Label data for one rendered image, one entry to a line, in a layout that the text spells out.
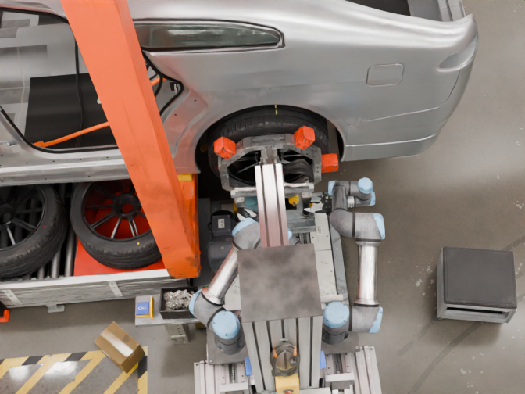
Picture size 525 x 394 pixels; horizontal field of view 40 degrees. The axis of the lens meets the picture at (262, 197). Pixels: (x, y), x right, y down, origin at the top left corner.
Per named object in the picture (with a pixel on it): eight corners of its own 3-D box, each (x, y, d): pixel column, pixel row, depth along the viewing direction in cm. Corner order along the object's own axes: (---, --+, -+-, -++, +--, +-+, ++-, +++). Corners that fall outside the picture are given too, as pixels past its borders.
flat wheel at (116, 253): (169, 162, 462) (162, 141, 442) (201, 248, 430) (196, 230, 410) (69, 195, 453) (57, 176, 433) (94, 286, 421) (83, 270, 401)
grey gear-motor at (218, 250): (240, 220, 460) (235, 192, 430) (243, 281, 439) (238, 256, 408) (211, 223, 460) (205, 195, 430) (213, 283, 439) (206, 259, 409)
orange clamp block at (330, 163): (319, 161, 392) (336, 159, 392) (321, 173, 388) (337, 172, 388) (319, 154, 386) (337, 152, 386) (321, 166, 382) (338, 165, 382)
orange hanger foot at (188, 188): (198, 171, 428) (190, 137, 398) (200, 251, 401) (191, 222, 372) (169, 173, 428) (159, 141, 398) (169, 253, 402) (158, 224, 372)
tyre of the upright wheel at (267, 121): (350, 111, 395) (249, 72, 362) (355, 147, 383) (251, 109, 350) (280, 168, 441) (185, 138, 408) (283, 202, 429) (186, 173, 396)
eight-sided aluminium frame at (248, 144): (319, 185, 412) (321, 130, 365) (320, 195, 409) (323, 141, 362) (224, 193, 413) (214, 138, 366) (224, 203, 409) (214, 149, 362)
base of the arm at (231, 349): (247, 353, 340) (245, 346, 331) (215, 356, 340) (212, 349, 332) (244, 323, 348) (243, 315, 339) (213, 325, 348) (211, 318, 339)
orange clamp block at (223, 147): (235, 141, 371) (222, 135, 365) (236, 154, 367) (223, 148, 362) (226, 148, 375) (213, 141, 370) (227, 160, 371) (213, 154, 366)
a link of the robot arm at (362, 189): (350, 189, 360) (349, 200, 369) (373, 190, 359) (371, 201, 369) (351, 176, 364) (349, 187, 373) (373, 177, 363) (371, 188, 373)
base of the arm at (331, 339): (351, 343, 340) (353, 336, 331) (319, 346, 340) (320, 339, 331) (348, 313, 347) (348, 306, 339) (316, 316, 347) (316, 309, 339)
